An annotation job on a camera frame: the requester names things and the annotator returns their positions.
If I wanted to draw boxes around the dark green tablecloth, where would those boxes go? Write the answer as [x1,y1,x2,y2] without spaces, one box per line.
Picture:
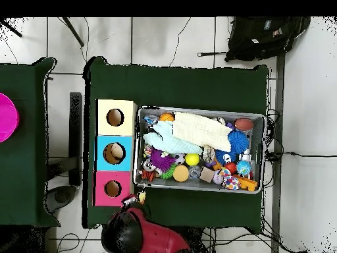
[0,57,61,227]
[82,56,270,229]

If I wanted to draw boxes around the purple spiky monster toy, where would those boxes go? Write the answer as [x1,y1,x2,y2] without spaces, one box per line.
[150,148,177,173]

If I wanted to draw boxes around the pink plastic bowl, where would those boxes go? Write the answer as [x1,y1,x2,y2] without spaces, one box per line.
[0,92,20,144]

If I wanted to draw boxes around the round orange sponge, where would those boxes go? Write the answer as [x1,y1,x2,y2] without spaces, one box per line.
[172,164,190,183]

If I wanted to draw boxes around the blue spiky ball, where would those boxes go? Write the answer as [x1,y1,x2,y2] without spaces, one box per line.
[228,130,250,155]

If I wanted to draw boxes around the silver mesh bin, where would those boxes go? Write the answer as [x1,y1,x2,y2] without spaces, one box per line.
[133,105,267,194]

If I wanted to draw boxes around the yellow duck plush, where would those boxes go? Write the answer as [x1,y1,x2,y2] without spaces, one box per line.
[136,190,147,206]

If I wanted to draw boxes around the orange toy basketball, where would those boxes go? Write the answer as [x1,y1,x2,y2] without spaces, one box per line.
[159,112,175,123]

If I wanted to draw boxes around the black panel on stand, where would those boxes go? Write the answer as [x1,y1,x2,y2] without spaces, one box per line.
[44,92,83,215]

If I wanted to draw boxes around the black backpack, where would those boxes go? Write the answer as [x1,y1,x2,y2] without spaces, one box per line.
[197,16,311,63]

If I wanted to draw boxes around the brown toy football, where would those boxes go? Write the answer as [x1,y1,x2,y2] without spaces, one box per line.
[234,117,255,132]

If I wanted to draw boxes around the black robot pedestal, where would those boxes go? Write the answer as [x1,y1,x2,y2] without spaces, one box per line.
[168,225,209,253]

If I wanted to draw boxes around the mint waffle cloth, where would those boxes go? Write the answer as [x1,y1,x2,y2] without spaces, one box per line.
[142,120,204,155]

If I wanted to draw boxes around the orange plastic toy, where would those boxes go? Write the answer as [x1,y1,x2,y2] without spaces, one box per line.
[234,174,258,192]

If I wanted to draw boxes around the thin black cable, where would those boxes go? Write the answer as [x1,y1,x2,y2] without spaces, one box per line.
[168,16,192,68]
[282,151,337,158]

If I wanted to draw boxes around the grey metal rail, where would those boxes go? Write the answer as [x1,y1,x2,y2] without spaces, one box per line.
[271,53,286,253]

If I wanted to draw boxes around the cream waffle cloth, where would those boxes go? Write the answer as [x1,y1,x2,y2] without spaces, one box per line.
[172,111,233,152]

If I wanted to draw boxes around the blue green globe ball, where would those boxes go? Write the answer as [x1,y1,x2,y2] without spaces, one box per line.
[236,159,252,177]

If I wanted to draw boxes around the wooden box with three holes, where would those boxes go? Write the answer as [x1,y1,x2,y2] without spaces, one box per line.
[93,98,138,208]

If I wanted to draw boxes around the black tripod leg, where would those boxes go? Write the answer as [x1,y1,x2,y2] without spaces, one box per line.
[61,16,85,47]
[0,17,23,38]

